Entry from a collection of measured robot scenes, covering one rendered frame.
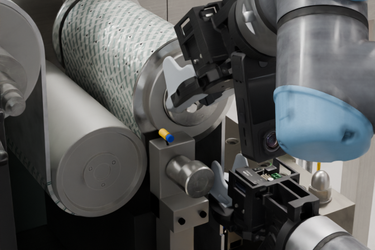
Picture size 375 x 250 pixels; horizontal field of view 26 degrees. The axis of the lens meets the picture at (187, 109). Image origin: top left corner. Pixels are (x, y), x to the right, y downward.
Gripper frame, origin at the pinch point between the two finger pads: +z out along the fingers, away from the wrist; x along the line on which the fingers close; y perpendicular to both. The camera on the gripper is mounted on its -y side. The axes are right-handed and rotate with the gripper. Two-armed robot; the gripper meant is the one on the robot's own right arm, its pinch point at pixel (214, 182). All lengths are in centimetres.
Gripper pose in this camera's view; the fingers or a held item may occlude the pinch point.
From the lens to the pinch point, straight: 111.5
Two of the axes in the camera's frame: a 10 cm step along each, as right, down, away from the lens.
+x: -8.6, 2.2, -4.6
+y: 0.0, -9.0, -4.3
